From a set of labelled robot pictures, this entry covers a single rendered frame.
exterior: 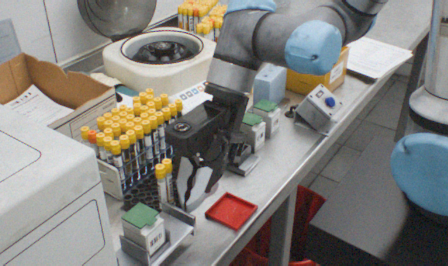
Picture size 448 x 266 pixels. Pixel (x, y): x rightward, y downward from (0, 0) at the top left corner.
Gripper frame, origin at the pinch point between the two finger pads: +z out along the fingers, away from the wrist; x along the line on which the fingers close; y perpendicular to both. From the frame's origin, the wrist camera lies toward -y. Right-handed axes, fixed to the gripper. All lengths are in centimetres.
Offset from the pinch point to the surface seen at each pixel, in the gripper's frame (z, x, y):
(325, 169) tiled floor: 13, 25, 163
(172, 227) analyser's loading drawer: 3.0, -0.6, -3.2
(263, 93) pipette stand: -19.9, 7.3, 31.3
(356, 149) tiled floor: 0, 18, 185
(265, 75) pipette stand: -23.9, 8.3, 31.5
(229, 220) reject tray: 1.4, -5.1, 7.1
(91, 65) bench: -13, 58, 29
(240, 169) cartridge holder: -5.4, 0.3, 16.7
